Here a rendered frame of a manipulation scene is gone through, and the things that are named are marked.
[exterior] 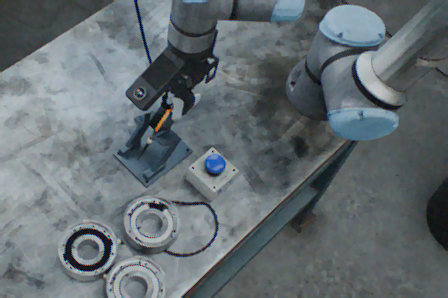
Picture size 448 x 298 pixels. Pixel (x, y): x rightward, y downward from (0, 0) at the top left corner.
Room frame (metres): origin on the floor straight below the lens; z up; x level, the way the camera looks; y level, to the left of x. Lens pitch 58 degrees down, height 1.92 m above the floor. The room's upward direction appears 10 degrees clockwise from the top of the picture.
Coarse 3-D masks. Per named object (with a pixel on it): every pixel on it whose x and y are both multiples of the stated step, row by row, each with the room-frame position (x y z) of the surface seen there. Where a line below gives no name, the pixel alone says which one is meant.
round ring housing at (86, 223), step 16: (80, 224) 0.48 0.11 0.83; (96, 224) 0.48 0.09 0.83; (64, 240) 0.45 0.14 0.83; (80, 240) 0.45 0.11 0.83; (96, 240) 0.46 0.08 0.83; (112, 240) 0.46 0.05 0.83; (96, 256) 0.43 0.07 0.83; (112, 256) 0.43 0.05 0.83; (80, 272) 0.39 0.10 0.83; (96, 272) 0.39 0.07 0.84
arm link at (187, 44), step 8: (168, 24) 0.70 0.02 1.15; (216, 24) 0.71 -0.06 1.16; (168, 32) 0.70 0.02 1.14; (176, 32) 0.68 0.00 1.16; (176, 40) 0.68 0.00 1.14; (184, 40) 0.67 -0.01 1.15; (192, 40) 0.67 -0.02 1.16; (200, 40) 0.68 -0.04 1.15; (208, 40) 0.68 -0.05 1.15; (184, 48) 0.67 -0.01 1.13; (192, 48) 0.67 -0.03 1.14; (200, 48) 0.68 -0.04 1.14
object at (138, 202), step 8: (136, 200) 0.54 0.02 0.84; (144, 200) 0.55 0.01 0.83; (152, 200) 0.55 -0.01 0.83; (160, 200) 0.56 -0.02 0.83; (168, 200) 0.55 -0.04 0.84; (128, 208) 0.52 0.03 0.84; (136, 208) 0.53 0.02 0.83; (168, 208) 0.54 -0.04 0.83; (176, 208) 0.54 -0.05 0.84; (128, 216) 0.51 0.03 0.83; (144, 216) 0.52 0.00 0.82; (152, 216) 0.53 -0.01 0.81; (160, 216) 0.52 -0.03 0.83; (176, 216) 0.53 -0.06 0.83; (128, 224) 0.50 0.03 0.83; (136, 224) 0.50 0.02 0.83; (160, 224) 0.52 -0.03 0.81; (176, 224) 0.51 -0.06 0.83; (128, 232) 0.48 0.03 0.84; (144, 232) 0.49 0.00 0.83; (160, 232) 0.49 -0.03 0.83; (176, 232) 0.49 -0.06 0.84; (128, 240) 0.47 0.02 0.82; (136, 240) 0.46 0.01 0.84; (168, 240) 0.48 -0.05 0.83; (144, 248) 0.46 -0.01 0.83; (152, 248) 0.46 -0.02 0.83; (160, 248) 0.46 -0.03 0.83
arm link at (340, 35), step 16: (336, 16) 0.90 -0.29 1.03; (352, 16) 0.91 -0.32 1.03; (368, 16) 0.92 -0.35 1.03; (320, 32) 0.89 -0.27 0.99; (336, 32) 0.86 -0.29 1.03; (352, 32) 0.87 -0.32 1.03; (368, 32) 0.87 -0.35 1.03; (384, 32) 0.88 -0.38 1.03; (320, 48) 0.87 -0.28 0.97; (336, 48) 0.85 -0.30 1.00; (352, 48) 0.84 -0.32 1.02; (368, 48) 0.85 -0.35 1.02; (320, 64) 0.84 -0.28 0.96; (320, 80) 0.85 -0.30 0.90
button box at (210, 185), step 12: (204, 156) 0.66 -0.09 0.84; (192, 168) 0.63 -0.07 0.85; (204, 168) 0.63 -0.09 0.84; (228, 168) 0.64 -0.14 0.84; (192, 180) 0.62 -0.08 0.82; (204, 180) 0.61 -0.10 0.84; (216, 180) 0.61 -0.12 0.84; (228, 180) 0.62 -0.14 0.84; (204, 192) 0.60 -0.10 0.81; (216, 192) 0.59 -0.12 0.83
